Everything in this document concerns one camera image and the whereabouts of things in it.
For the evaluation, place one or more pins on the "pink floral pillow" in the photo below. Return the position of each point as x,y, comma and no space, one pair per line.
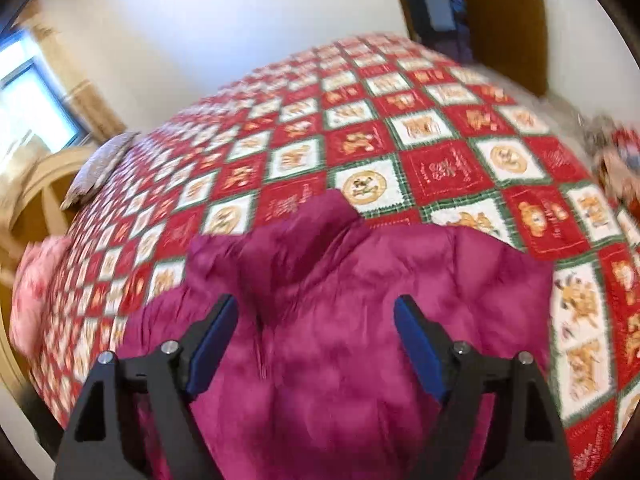
35,300

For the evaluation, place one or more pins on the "beige wooden headboard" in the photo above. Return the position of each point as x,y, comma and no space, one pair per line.
40,185

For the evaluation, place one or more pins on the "striped pillow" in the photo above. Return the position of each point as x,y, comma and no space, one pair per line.
97,170

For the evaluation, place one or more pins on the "magenta down jacket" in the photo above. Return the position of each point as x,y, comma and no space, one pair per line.
325,360

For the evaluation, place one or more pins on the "red checkered printed quilt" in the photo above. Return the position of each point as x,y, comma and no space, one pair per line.
440,170

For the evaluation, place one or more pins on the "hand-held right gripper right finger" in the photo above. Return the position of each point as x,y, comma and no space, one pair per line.
421,350

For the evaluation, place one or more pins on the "beige patterned curtain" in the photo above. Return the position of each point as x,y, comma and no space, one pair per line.
85,105

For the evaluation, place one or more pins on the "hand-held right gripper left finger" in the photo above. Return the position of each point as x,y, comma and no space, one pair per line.
215,345

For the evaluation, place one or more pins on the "window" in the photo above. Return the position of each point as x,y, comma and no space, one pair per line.
30,105

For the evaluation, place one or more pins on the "brown wooden door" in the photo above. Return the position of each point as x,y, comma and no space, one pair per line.
500,25

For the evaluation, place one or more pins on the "pile of clothes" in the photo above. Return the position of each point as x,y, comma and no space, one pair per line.
615,155

